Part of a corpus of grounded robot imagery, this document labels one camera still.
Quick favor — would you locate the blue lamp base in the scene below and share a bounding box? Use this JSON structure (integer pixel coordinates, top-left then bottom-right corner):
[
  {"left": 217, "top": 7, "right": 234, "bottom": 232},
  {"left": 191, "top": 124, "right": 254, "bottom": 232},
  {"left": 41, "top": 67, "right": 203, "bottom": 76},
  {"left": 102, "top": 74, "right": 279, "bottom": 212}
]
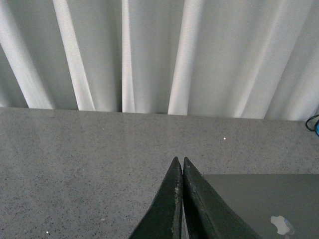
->
[{"left": 315, "top": 120, "right": 319, "bottom": 136}]

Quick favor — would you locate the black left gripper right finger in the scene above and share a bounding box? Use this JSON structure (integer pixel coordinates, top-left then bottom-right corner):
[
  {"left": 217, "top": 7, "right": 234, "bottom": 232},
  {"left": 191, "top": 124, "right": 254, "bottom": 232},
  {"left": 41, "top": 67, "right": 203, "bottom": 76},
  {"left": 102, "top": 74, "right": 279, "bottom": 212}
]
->
[{"left": 183, "top": 157, "right": 260, "bottom": 239}]

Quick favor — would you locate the black cable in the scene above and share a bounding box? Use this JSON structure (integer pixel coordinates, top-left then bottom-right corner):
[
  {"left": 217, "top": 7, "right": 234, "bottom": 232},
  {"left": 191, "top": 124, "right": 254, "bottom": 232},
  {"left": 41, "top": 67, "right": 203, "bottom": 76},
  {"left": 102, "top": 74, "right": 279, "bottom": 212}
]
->
[{"left": 306, "top": 114, "right": 319, "bottom": 131}]

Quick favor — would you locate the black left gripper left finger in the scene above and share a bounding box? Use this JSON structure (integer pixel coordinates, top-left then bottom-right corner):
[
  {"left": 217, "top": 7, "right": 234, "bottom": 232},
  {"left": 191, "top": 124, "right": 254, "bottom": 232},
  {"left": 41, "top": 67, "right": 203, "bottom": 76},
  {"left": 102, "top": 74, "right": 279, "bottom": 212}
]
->
[{"left": 130, "top": 157, "right": 183, "bottom": 239}]

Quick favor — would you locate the white curtain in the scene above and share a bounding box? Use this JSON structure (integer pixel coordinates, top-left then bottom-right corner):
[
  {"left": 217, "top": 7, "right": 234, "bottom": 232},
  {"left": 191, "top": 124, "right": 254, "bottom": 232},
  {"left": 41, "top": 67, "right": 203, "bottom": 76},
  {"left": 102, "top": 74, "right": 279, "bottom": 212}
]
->
[{"left": 0, "top": 0, "right": 319, "bottom": 120}]

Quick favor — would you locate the grey laptop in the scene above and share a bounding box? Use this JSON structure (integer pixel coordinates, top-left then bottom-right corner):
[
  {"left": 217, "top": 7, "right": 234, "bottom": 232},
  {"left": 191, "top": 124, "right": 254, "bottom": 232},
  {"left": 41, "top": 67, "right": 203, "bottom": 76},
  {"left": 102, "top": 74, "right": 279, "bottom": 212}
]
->
[{"left": 204, "top": 174, "right": 319, "bottom": 239}]

